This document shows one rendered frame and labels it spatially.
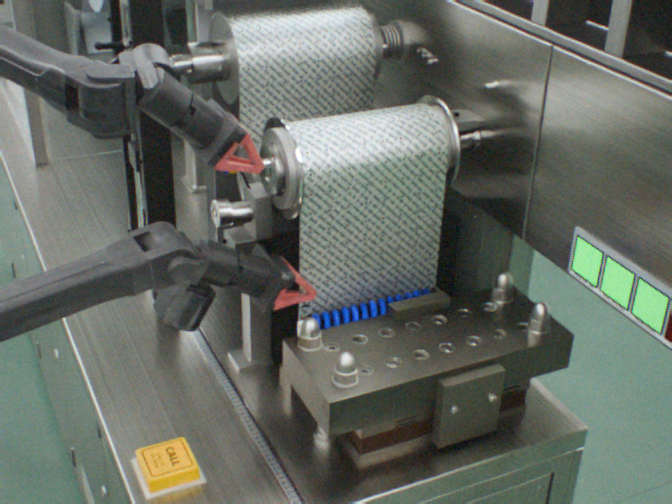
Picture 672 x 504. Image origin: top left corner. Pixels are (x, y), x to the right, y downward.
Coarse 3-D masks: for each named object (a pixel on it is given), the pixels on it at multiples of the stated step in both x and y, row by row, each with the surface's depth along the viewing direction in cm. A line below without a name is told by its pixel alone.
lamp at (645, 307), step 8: (640, 280) 112; (640, 288) 113; (648, 288) 111; (640, 296) 113; (648, 296) 112; (656, 296) 110; (664, 296) 109; (640, 304) 113; (648, 304) 112; (656, 304) 111; (664, 304) 109; (640, 312) 113; (648, 312) 112; (656, 312) 111; (664, 312) 110; (648, 320) 112; (656, 320) 111; (656, 328) 111
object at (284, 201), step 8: (440, 120) 134; (272, 128) 127; (264, 136) 130; (272, 136) 127; (280, 136) 125; (448, 136) 133; (280, 144) 125; (288, 144) 124; (448, 144) 133; (280, 152) 125; (288, 152) 124; (448, 152) 134; (288, 160) 123; (448, 160) 134; (288, 168) 124; (448, 168) 135; (288, 176) 124; (288, 184) 125; (288, 192) 125; (272, 200) 132; (280, 200) 129; (288, 200) 126; (280, 208) 130
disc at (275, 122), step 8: (272, 120) 128; (280, 120) 126; (264, 128) 132; (280, 128) 126; (288, 128) 124; (288, 136) 124; (296, 144) 123; (296, 152) 122; (296, 160) 123; (296, 168) 123; (296, 176) 124; (296, 184) 124; (296, 192) 125; (296, 200) 126; (288, 208) 129; (296, 208) 126; (288, 216) 130
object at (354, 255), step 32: (320, 224) 129; (352, 224) 131; (384, 224) 134; (416, 224) 136; (320, 256) 131; (352, 256) 134; (384, 256) 137; (416, 256) 139; (320, 288) 134; (352, 288) 137; (384, 288) 140; (416, 288) 142
